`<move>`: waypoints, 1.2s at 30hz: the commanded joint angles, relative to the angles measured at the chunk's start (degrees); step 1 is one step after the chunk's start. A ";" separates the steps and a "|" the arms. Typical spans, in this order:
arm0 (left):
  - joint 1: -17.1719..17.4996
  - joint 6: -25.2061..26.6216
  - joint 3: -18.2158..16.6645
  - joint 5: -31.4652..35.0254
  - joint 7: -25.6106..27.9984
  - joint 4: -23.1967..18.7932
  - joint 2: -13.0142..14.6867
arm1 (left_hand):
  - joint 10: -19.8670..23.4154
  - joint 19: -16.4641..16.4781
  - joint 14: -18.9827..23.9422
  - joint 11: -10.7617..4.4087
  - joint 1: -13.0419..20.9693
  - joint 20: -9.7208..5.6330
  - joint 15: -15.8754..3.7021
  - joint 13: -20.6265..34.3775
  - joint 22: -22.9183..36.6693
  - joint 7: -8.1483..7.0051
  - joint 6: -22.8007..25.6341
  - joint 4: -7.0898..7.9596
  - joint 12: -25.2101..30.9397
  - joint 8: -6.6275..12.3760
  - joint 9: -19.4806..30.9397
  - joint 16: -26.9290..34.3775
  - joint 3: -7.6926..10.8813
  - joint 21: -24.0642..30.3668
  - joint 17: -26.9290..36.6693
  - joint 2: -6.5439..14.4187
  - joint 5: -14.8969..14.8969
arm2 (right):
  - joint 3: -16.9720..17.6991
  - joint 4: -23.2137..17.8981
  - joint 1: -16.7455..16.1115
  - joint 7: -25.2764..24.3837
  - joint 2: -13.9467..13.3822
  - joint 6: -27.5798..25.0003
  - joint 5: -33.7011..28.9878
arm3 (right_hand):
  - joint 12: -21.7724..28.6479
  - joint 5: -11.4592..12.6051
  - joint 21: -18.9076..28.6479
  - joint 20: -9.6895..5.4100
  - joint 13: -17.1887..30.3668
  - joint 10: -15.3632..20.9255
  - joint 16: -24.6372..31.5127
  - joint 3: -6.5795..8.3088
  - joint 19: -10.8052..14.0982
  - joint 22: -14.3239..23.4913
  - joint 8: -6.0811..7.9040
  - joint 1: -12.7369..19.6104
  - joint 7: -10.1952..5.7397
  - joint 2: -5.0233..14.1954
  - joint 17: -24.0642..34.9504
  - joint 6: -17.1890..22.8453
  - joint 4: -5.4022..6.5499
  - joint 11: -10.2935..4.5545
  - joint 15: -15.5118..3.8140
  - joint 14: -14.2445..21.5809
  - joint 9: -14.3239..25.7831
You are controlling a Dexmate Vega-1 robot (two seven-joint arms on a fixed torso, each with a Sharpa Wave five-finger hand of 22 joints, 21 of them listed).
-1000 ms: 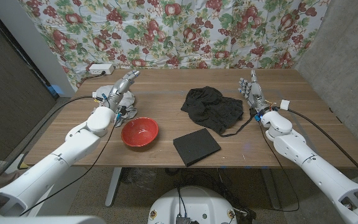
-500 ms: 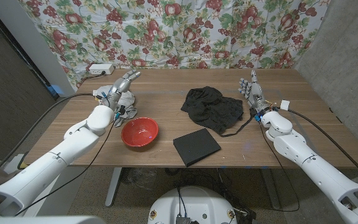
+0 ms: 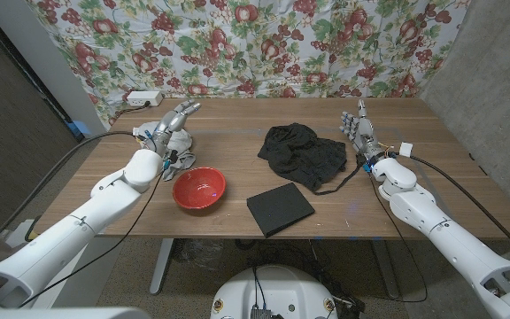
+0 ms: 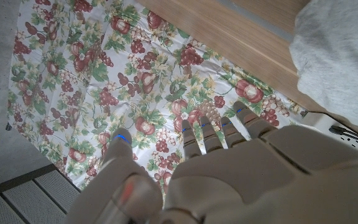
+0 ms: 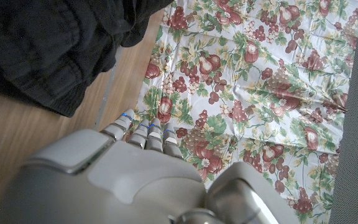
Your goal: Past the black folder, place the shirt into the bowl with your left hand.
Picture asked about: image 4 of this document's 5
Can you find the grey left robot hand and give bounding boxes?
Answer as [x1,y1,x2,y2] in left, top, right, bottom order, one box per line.
[63,101,358,224]

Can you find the grey shirt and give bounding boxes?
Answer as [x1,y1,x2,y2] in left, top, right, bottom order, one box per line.
[289,0,358,135]

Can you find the black power strip cable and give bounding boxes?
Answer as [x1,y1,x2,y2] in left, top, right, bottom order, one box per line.
[328,112,358,147]

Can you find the floral fruit print backdrop cloth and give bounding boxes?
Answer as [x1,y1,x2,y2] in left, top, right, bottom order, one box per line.
[6,0,310,200]

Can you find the white power strip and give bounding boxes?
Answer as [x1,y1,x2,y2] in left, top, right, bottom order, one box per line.
[300,111,358,158]

